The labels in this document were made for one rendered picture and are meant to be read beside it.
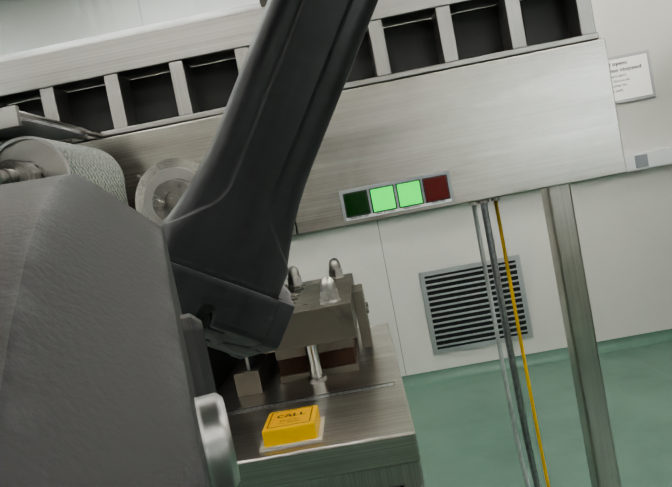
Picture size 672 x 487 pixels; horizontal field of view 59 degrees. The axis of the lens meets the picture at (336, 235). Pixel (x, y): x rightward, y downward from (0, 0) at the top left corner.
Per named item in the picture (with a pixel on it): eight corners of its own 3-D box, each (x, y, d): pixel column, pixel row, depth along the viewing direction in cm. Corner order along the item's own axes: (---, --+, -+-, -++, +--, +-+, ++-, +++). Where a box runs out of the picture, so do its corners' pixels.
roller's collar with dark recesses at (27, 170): (-4, 201, 99) (-13, 163, 98) (16, 201, 105) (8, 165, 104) (33, 194, 98) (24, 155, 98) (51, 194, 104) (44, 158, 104)
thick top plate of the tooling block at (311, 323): (263, 354, 100) (256, 319, 100) (289, 310, 140) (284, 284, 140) (357, 337, 99) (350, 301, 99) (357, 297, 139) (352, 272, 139)
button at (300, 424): (264, 449, 77) (261, 431, 77) (272, 428, 84) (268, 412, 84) (317, 440, 77) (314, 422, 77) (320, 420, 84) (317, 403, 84)
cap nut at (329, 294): (319, 305, 101) (314, 279, 101) (320, 302, 105) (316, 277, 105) (340, 301, 101) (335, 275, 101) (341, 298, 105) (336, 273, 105)
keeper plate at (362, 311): (362, 347, 116) (352, 292, 116) (362, 336, 126) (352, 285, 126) (375, 345, 116) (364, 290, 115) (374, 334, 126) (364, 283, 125)
